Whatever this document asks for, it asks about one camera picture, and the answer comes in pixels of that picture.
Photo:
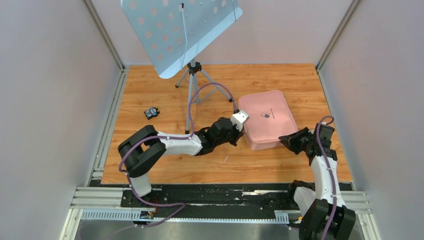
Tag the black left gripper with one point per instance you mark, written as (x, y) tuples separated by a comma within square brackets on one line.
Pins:
[(237, 134)]

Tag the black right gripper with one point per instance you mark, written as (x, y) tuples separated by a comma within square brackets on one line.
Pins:
[(291, 140)]

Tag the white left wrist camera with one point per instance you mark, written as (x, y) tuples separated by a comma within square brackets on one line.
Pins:
[(239, 119)]

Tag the pink medicine kit case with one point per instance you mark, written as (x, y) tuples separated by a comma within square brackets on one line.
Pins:
[(269, 118)]

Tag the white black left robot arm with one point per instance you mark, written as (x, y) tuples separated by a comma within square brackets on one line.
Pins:
[(141, 151)]

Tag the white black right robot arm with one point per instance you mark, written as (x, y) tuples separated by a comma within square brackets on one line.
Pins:
[(325, 215)]

